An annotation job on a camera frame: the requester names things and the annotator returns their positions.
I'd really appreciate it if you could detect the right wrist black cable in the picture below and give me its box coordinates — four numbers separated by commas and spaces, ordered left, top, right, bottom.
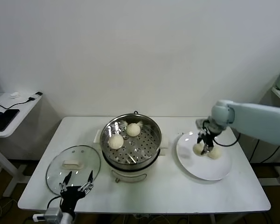
213, 132, 240, 147

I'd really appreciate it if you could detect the glass lid with beige handle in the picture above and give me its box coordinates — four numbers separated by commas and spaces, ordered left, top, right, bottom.
46, 145, 101, 194

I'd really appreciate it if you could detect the white steamed baozi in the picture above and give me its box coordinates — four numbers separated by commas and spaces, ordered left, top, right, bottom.
108, 135, 124, 150
126, 123, 141, 137
208, 149, 222, 161
192, 143, 207, 156

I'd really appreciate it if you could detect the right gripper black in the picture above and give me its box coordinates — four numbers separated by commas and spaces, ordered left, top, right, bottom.
196, 120, 225, 156

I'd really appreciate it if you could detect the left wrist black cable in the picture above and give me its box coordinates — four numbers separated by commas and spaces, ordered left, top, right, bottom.
47, 196, 61, 210

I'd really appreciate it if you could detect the stainless steel steamer basket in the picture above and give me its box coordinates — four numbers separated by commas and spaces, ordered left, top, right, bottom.
99, 113, 163, 170

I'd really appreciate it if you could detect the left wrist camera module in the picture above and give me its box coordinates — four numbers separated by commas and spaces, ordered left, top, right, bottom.
32, 208, 63, 222

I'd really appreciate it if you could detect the white electric cooker base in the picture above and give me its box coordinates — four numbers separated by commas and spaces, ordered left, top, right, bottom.
93, 134, 170, 184

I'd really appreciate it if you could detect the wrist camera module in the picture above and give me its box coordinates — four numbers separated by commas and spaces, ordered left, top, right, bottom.
195, 118, 210, 129
32, 208, 63, 222

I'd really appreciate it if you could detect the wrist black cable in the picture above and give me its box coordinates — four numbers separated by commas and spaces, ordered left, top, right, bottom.
47, 196, 61, 210
213, 132, 240, 147

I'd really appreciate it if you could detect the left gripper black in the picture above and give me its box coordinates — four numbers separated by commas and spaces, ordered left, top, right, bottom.
59, 169, 94, 215

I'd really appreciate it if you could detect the black cable with adapter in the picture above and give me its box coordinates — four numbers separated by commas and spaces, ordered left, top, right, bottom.
0, 91, 43, 109

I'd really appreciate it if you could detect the white round plate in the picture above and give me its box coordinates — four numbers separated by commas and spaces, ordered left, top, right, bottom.
176, 130, 233, 181

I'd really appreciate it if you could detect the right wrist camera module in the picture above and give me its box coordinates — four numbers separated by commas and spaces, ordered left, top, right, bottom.
195, 118, 210, 129

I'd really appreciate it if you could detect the black smartphone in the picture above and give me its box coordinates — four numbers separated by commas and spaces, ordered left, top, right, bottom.
0, 109, 20, 131

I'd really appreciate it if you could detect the white height-adjustable desk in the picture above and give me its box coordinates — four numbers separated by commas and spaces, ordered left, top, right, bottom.
0, 92, 44, 196

